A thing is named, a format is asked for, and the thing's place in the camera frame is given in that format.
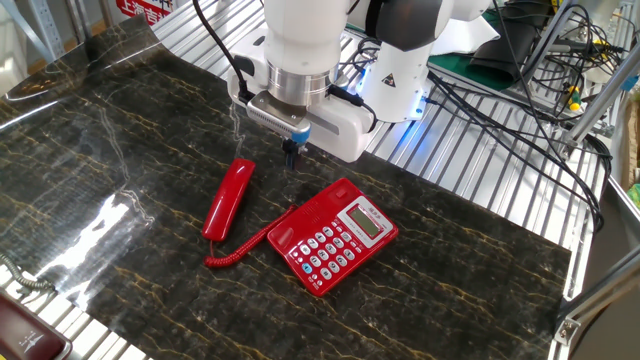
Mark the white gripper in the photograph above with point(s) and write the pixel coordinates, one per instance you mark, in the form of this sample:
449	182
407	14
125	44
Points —
350	139

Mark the red telephone handset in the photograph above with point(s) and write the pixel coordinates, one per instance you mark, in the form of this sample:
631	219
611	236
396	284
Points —
227	200

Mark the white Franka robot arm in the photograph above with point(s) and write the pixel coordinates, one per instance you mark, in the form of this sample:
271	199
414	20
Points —
305	35

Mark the dark red telephone base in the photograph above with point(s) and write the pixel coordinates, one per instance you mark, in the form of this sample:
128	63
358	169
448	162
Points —
25	335

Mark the dark marble pattern mat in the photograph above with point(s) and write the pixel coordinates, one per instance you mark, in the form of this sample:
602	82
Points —
425	280

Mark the red white printed sign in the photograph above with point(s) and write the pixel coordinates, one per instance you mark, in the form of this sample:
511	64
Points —
150	10

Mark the white paper sheet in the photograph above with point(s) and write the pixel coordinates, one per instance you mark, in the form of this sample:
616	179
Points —
470	37

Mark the black fabric pouch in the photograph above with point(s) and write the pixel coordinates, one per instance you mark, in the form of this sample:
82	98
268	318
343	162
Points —
505	50

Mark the grey perforated metal upright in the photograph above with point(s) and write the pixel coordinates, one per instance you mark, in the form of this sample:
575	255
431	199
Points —
47	30

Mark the grey metal bar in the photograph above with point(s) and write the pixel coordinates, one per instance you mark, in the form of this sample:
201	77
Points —
550	40

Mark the aluminium profile strut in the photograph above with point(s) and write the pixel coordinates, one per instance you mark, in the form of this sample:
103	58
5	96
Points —
600	102

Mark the green plastic item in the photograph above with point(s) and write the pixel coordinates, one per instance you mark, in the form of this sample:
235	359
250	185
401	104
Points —
635	196

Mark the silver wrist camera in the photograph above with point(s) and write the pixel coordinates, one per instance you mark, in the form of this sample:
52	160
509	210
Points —
275	117

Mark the aluminium strut with bracket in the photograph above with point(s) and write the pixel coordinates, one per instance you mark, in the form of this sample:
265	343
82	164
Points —
567	330

